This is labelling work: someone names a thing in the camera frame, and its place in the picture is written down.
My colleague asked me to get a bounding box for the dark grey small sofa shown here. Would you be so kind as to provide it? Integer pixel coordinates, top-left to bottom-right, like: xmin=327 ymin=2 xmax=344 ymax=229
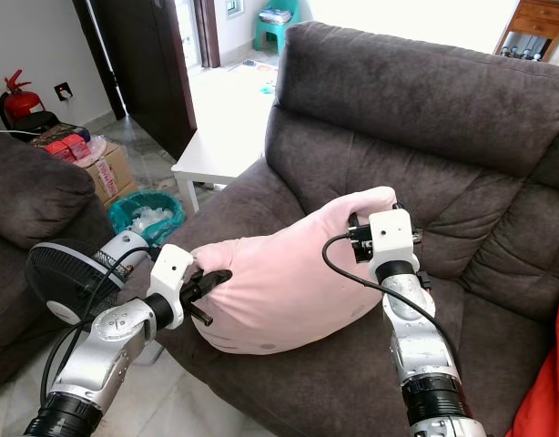
xmin=0 ymin=131 xmax=100 ymax=394

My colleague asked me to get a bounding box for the teal waste bin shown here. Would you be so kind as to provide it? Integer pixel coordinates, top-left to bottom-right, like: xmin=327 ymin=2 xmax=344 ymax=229
xmin=107 ymin=188 xmax=188 ymax=249

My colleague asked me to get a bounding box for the teal plastic stool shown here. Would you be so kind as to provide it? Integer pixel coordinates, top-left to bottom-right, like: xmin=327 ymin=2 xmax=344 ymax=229
xmin=253 ymin=0 xmax=304 ymax=55

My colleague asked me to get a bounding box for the cardboard box with red packets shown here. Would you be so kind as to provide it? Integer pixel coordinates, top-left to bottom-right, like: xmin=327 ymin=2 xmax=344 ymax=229
xmin=41 ymin=126 xmax=137 ymax=207

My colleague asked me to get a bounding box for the red pillow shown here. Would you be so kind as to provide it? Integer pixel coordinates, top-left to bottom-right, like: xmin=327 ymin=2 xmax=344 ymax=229
xmin=504 ymin=282 xmax=559 ymax=437

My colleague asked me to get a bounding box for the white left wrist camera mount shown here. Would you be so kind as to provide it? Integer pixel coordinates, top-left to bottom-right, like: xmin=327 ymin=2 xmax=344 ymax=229
xmin=147 ymin=243 xmax=197 ymax=331

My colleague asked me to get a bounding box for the dark grey fabric sofa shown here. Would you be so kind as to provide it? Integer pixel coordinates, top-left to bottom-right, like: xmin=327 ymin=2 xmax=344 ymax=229
xmin=134 ymin=22 xmax=559 ymax=437

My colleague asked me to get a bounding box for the dark brown door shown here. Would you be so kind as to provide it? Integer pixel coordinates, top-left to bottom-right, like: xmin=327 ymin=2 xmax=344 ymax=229
xmin=70 ymin=0 xmax=200 ymax=161

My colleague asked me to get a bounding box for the white side table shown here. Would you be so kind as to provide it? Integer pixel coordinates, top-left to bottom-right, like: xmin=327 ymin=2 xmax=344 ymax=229
xmin=169 ymin=67 xmax=282 ymax=216

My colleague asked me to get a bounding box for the black electric fan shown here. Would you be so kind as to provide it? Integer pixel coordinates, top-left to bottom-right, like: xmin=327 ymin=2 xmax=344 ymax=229
xmin=25 ymin=229 xmax=163 ymax=328

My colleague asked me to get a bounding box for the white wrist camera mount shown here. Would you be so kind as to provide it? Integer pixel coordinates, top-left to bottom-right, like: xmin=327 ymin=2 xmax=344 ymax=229
xmin=147 ymin=243 xmax=197 ymax=331
xmin=368 ymin=208 xmax=420 ymax=282

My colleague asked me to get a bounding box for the red fire extinguisher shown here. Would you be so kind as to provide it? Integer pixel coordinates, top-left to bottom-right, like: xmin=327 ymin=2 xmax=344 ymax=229
xmin=0 ymin=69 xmax=45 ymax=129

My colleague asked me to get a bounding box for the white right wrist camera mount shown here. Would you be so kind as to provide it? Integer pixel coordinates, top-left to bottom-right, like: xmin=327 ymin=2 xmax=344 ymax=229
xmin=368 ymin=208 xmax=420 ymax=282

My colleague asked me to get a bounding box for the brown wooden cabinet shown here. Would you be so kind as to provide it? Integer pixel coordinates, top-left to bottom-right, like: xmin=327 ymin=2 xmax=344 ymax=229
xmin=493 ymin=0 xmax=559 ymax=64

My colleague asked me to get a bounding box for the pink pillow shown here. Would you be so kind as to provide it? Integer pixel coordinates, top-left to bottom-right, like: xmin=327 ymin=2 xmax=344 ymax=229
xmin=189 ymin=186 xmax=400 ymax=356

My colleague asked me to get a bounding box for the black bag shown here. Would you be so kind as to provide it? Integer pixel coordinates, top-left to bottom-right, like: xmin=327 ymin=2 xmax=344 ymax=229
xmin=10 ymin=110 xmax=64 ymax=138

